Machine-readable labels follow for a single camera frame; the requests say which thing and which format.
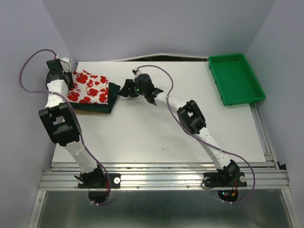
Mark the brown cardboard sheet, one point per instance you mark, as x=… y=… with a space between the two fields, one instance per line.
x=84 y=112

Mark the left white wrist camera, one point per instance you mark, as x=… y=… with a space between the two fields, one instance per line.
x=66 y=64

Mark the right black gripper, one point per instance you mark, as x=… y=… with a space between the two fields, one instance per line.
x=125 y=91

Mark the red poppy floral skirt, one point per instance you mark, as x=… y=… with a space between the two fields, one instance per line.
x=88 y=89

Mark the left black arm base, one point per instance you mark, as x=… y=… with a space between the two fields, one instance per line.
x=99 y=183

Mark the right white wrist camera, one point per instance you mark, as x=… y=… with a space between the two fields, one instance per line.
x=136 y=72

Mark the green plastic bin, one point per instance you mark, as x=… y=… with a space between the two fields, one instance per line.
x=235 y=80

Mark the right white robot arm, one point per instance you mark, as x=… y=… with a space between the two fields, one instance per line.
x=190 y=118

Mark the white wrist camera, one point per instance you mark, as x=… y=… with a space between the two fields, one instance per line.
x=136 y=72
x=66 y=64

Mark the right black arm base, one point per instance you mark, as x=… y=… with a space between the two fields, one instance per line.
x=229 y=177

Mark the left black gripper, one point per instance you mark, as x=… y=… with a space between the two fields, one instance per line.
x=71 y=84

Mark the dark green plaid skirt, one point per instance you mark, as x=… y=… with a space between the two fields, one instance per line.
x=101 y=108

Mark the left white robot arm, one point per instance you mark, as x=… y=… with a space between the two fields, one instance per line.
x=62 y=125

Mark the aluminium mounting rail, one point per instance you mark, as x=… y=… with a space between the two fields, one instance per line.
x=162 y=176

